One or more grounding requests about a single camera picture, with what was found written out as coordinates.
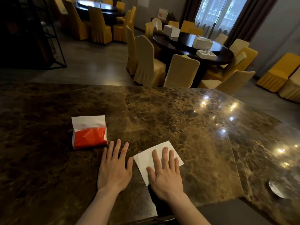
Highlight person's left hand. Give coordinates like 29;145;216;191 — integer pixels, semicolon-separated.
97;139;134;193

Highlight person's right hand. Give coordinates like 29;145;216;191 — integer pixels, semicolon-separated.
146;147;185;202

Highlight white paper napkin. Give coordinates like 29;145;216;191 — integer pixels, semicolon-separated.
133;141;185;186

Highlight person's left forearm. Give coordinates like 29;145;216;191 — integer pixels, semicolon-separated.
75;186;123;225

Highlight person's right forearm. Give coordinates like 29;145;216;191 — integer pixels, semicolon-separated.
167;192;211;225

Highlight orange and white tissue packet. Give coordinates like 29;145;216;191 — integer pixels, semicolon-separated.
71;115;108;150

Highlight group of cream covered chairs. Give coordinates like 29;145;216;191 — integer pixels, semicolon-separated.
125;17;259;96

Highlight clear glass dish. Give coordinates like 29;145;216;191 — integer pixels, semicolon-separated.
268;180;289;199

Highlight flat white box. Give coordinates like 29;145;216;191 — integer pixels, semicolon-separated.
196;49;218;61

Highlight dark round dining table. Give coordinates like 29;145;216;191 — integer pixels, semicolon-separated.
152;31;235;88

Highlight group of yellow covered chairs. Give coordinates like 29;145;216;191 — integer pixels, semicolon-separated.
53;0;137;44

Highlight yellow covered chair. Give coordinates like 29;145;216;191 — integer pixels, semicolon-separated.
256;53;300;93

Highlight cream covered chair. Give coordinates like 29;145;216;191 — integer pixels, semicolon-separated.
278;68;300;103

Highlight dark round table glass top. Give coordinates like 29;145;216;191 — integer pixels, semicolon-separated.
73;0;126;25

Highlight black metal shelf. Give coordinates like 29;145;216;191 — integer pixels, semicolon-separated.
0;0;68;70

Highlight white and red sign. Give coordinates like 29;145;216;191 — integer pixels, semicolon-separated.
158;8;169;21

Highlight dark brown curtain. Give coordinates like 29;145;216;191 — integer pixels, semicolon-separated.
225;0;280;48
179;0;204;24

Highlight white sheer curtain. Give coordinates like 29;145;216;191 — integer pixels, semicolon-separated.
194;0;249;39

